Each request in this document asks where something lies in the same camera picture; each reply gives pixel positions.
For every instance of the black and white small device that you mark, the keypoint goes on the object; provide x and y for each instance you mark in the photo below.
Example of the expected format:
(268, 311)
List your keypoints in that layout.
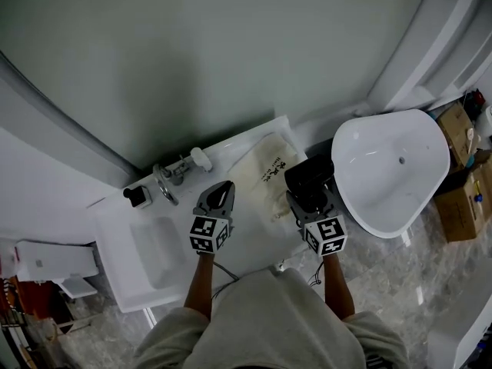
(137, 196)

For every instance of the small cardboard box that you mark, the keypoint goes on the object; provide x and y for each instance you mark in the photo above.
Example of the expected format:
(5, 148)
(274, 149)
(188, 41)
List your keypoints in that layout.
(457, 129)

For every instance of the white oval bathtub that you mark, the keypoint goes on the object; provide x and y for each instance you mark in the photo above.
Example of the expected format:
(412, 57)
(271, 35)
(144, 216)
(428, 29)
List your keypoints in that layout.
(388, 167)

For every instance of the person's right forearm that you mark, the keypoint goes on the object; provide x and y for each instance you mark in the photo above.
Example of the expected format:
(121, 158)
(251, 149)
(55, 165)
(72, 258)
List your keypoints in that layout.
(336, 286)

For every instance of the white vanity washbasin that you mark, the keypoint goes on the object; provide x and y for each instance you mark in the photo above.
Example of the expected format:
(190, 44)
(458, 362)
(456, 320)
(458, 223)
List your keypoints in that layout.
(153, 252)

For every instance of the white glossy fixture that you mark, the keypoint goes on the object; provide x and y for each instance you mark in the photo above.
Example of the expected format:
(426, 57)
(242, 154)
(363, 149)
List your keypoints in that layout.
(461, 340)

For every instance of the white soap dispenser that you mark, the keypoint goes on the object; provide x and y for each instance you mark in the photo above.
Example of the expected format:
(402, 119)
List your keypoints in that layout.
(200, 159)

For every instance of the large cardboard box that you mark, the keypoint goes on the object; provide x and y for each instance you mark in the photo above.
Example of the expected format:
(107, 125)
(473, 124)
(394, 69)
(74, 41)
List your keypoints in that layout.
(467, 210)

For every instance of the red small object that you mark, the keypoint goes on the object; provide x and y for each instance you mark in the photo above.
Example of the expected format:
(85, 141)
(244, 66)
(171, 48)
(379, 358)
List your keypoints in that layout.
(479, 97)

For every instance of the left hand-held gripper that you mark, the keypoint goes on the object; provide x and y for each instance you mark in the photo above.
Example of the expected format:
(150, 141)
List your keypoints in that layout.
(209, 233)

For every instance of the orange metal rack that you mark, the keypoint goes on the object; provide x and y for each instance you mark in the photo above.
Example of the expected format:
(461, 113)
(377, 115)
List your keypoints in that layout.
(23, 310)

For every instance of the cream cloth bag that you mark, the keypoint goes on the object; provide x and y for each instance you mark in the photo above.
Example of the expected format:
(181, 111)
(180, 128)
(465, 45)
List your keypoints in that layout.
(265, 175)

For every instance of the person's beige sweatshirt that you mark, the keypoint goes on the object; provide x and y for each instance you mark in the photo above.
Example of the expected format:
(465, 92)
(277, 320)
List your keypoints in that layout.
(269, 321)

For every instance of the person's left forearm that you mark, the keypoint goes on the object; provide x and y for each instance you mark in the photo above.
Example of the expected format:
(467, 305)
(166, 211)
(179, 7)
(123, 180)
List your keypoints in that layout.
(200, 283)

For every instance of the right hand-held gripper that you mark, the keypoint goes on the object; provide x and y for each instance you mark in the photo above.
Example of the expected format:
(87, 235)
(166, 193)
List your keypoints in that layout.
(324, 233)

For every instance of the chrome faucet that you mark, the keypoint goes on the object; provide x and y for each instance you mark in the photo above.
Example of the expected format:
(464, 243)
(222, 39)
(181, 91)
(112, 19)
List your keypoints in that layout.
(167, 185)

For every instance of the white curved shower frame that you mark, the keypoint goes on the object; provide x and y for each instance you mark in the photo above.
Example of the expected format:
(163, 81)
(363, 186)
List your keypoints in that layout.
(430, 44)

